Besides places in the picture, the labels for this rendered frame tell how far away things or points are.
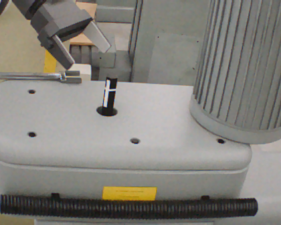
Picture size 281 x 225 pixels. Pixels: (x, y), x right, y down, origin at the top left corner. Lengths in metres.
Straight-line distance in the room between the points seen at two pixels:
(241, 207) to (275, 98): 0.20
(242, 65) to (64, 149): 0.32
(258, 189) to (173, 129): 0.24
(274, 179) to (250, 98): 0.27
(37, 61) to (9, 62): 0.15
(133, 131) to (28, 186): 0.20
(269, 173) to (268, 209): 0.10
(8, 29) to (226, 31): 1.96
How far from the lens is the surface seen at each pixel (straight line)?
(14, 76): 1.10
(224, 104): 0.99
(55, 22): 0.99
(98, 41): 1.06
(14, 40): 2.83
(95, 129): 0.97
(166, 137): 0.98
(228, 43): 0.95
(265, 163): 1.23
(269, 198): 1.13
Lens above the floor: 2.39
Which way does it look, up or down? 29 degrees down
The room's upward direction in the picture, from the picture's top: 10 degrees clockwise
